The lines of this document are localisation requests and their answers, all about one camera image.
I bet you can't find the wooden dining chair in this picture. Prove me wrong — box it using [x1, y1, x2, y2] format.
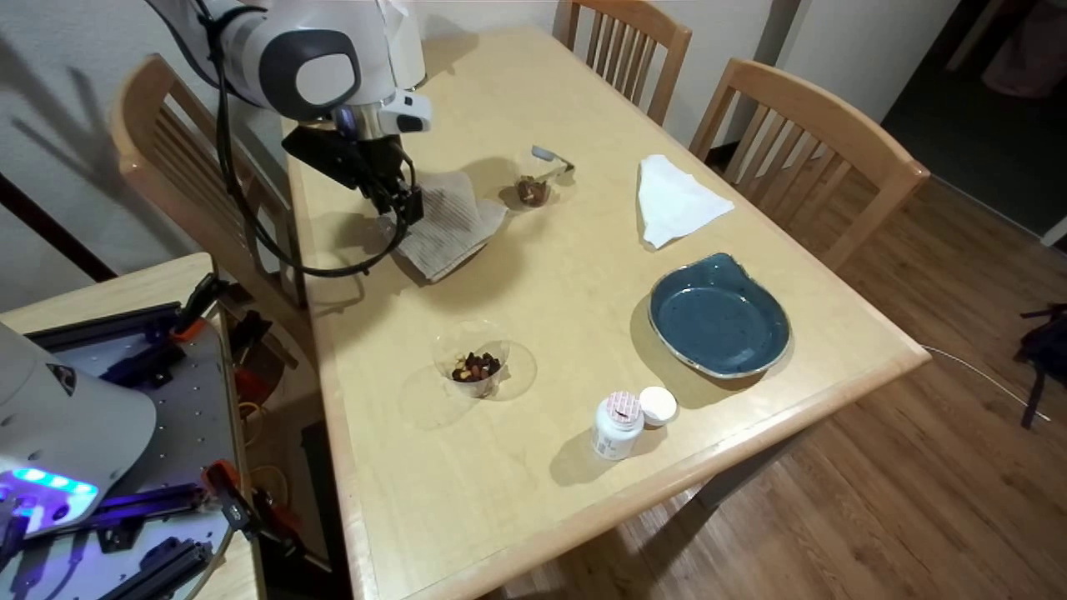
[554, 0, 691, 123]
[691, 59, 931, 269]

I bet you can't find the left side wooden chair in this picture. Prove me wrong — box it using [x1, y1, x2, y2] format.
[108, 53, 315, 362]

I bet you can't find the clear cup with brown snack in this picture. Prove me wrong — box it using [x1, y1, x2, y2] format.
[504, 144, 575, 207]

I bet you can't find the beige cloth towel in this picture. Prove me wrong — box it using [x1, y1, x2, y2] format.
[396, 172, 507, 279]

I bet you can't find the far wooden dining chair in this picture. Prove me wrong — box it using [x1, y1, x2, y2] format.
[691, 59, 931, 269]

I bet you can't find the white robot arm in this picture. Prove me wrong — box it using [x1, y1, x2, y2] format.
[145, 0, 429, 223]

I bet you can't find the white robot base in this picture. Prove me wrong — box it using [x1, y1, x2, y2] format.
[0, 323, 156, 539]

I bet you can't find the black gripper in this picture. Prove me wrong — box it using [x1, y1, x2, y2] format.
[283, 128, 424, 226]

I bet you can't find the white bottle cap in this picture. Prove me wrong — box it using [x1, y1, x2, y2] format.
[637, 386, 679, 426]

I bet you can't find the clear dish with brown bits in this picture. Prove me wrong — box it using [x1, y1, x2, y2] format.
[434, 319, 535, 399]

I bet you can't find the near wooden dining chair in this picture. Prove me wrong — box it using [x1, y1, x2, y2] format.
[554, 0, 691, 123]

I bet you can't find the white paper napkin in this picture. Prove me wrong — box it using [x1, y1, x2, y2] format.
[637, 154, 733, 249]

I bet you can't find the blue ceramic plate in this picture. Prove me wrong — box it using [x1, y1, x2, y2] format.
[647, 253, 791, 379]

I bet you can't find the white pill bottle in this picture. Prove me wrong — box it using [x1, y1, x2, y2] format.
[592, 393, 642, 457]

